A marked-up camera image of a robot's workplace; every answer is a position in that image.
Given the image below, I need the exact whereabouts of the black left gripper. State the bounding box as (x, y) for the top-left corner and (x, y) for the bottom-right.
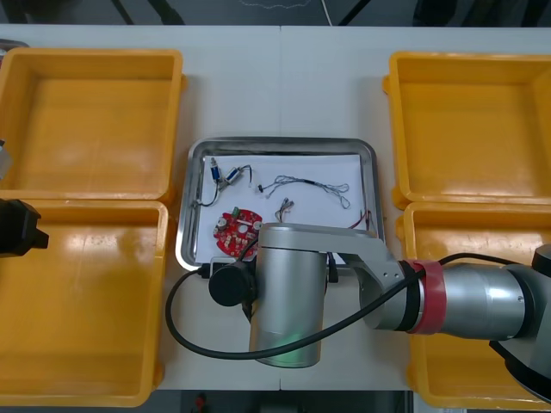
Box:
(0, 198), (50, 259)

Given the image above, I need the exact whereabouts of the solenoid with blue label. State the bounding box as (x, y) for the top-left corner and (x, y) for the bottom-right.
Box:
(192, 157), (226, 208)

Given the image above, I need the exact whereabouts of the blue-white twisted wire harness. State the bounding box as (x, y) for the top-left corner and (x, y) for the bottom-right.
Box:
(256, 173), (351, 211)

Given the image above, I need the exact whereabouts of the steel tray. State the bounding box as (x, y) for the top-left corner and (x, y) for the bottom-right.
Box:
(175, 136), (386, 273)

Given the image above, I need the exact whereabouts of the yellow-orange plastic bin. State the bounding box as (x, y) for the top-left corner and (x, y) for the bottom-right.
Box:
(0, 46), (189, 203)
(0, 200), (170, 409)
(394, 200), (551, 410)
(381, 51), (551, 210)

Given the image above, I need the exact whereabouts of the round red circuit board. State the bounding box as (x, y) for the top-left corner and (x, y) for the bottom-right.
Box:
(212, 206), (263, 261)

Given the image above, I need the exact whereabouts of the red and green-yellow wire harness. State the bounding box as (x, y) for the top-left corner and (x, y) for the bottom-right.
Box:
(347, 205), (376, 231)

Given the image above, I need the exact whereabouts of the solenoid with blue-white label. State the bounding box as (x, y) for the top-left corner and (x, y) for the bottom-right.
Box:
(219, 165), (255, 191)

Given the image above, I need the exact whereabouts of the short grey wire harness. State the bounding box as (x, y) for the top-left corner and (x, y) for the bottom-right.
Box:
(274, 196), (297, 221)

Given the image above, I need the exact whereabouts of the white paper sheet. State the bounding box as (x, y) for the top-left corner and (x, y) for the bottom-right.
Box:
(195, 152), (363, 268)

